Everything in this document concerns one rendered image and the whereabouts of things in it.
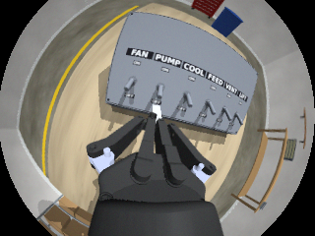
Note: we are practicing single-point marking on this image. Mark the grey switch console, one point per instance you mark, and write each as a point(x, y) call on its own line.
point(163, 61)

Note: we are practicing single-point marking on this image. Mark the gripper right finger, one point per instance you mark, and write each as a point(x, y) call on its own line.
point(178, 145)

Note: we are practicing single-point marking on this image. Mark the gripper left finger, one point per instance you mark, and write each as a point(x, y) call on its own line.
point(102, 153)

